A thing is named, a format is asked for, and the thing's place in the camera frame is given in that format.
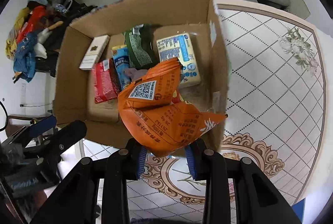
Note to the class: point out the yellow blue milk carton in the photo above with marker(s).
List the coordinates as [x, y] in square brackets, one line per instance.
[180, 46]

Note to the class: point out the beige flat board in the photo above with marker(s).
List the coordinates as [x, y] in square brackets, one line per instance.
[299, 8]

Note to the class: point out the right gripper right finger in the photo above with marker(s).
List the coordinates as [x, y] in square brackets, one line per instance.
[256, 198]

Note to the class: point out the floral patterned table mat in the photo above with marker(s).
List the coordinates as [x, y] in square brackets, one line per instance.
[276, 111]

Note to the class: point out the red snack bag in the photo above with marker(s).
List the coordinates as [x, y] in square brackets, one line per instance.
[106, 84]

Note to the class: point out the white cigarette carton box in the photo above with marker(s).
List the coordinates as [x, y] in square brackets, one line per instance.
[94, 52]

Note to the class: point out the clothes pile on rack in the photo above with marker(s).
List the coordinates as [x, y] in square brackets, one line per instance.
[34, 42]

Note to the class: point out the blue stick pouch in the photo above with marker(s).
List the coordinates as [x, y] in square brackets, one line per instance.
[121, 61]

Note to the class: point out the dark green snack bag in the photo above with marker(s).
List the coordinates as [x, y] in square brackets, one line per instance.
[139, 41]

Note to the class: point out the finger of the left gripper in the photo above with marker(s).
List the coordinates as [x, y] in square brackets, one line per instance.
[58, 143]
[26, 133]

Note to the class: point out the lilac towel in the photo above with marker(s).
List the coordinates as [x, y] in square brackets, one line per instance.
[134, 74]

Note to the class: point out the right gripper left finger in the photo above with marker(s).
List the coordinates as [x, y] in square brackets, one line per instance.
[75, 199]

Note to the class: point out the orange snack bag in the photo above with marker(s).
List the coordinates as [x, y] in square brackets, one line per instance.
[155, 114]

